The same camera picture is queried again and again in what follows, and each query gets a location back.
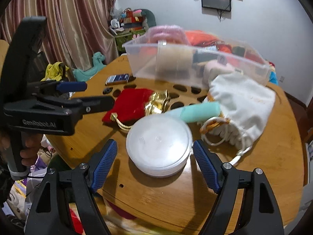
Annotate pink rope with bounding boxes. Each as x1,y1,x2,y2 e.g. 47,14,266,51
146,24,190,46

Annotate beige tape roll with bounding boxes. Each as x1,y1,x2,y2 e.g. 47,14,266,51
156,41,194,80

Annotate clear plastic storage bin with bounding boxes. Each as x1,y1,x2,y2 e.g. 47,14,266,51
123,35,271,88

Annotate teal cylindrical tube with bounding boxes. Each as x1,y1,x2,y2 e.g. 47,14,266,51
165,102,221,123

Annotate yellow cloth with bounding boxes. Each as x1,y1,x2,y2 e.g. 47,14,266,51
41,61,73,82

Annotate green storage box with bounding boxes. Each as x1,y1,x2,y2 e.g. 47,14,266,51
115,29,145,53

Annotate white drawstring pouch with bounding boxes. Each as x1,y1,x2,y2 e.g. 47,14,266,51
200,72,275,165

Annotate orange puffer jacket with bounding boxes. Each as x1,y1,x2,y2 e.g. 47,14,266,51
185,30,232,54

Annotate teal toy horse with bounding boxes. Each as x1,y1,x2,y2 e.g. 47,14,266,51
73,52,106,82

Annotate dark green glass bottle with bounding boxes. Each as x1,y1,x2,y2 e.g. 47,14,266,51
192,50,227,65

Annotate round white plastic container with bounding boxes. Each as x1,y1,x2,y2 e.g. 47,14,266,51
126,114,192,178

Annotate pink oval case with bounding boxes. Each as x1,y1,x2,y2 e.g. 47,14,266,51
202,60,235,85

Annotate person's left hand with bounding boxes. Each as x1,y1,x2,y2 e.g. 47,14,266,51
1,133,43,166

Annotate blue staples box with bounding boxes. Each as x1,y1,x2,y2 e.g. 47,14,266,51
106,74,130,86

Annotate pink striped curtain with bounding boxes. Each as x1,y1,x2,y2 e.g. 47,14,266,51
1,0,118,71

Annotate grey plush toy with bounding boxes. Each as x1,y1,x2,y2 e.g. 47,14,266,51
141,9,157,31

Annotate red velvet gift pouch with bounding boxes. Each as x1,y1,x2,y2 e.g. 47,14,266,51
102,88,170,132

